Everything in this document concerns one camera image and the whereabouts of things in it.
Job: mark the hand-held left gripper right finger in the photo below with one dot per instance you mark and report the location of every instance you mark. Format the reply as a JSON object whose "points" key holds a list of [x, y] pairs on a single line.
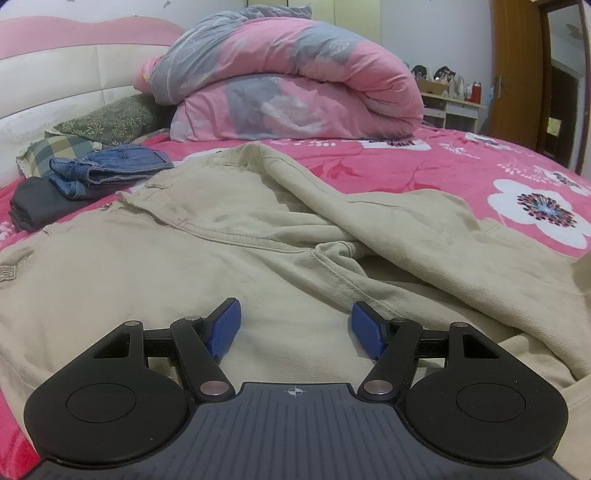
{"points": [[367, 330]]}

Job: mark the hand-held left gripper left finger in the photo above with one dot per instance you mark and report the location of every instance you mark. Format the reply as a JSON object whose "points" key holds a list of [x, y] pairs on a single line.
{"points": [[226, 325]]}

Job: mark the beige pants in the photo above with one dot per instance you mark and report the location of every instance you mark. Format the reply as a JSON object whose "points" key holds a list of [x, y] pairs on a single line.
{"points": [[277, 230]]}

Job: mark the pink floral blanket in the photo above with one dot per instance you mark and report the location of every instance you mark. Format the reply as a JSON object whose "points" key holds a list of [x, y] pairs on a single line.
{"points": [[461, 170]]}

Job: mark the folded blue jeans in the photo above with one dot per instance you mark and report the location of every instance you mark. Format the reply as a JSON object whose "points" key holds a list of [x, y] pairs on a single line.
{"points": [[111, 166]]}

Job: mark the folded dark grey garment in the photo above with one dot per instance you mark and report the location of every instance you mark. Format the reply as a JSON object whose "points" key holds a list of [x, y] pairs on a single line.
{"points": [[37, 203]]}

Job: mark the white desk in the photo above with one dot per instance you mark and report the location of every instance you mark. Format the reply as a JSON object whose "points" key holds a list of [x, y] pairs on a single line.
{"points": [[461, 113]]}

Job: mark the green leaf-patterned pillow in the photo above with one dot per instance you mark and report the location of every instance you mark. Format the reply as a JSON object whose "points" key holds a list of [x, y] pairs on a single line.
{"points": [[106, 120]]}

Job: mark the plaid pillow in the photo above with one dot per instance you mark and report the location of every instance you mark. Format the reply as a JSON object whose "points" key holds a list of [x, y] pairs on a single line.
{"points": [[51, 150]]}

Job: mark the cardboard box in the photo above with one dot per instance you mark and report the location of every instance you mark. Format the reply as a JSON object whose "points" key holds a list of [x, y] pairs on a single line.
{"points": [[434, 87]]}

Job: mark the pink grey floral quilt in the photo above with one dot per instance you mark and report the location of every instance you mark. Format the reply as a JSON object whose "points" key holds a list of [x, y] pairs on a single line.
{"points": [[286, 78]]}

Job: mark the red bottle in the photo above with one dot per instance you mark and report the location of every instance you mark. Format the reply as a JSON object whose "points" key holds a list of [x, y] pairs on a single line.
{"points": [[476, 92]]}

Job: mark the group of desk figurines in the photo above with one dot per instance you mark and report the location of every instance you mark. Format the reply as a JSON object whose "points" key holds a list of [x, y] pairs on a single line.
{"points": [[443, 74]]}

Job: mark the yellow paper note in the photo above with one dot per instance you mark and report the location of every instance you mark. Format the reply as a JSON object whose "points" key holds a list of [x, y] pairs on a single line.
{"points": [[552, 127]]}

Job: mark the pink white padded headboard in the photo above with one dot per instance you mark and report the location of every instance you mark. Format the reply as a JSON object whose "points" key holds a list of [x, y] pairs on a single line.
{"points": [[55, 78]]}

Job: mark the brown wooden door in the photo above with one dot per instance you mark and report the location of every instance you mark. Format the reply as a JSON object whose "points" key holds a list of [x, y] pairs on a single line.
{"points": [[517, 69]]}

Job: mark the pale yellow wardrobe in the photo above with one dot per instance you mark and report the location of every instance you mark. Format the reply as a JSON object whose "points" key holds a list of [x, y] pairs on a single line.
{"points": [[355, 18]]}

